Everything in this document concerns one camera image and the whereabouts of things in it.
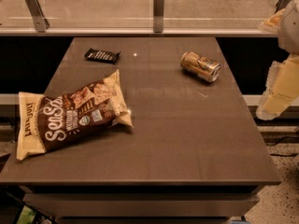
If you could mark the orange soda can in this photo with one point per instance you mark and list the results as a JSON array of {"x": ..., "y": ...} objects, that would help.
[{"x": 201, "y": 66}]

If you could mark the green item under table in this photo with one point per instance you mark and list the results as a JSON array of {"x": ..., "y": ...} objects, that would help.
[{"x": 27, "y": 215}]

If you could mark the glass railing panel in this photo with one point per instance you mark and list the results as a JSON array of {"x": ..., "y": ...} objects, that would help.
[{"x": 214, "y": 14}]

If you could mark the brown chips bag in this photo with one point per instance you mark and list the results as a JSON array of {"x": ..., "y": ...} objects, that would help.
[{"x": 50, "y": 123}]

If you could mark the middle metal railing bracket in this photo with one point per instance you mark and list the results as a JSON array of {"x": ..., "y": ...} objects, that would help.
[{"x": 158, "y": 16}]

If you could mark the black candy bar wrapper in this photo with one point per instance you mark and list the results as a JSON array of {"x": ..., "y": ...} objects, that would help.
[{"x": 102, "y": 56}]

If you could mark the left metal railing bracket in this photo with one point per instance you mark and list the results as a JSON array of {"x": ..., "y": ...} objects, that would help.
[{"x": 40, "y": 21}]

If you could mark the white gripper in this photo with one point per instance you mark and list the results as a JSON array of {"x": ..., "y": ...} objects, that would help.
[{"x": 290, "y": 32}]

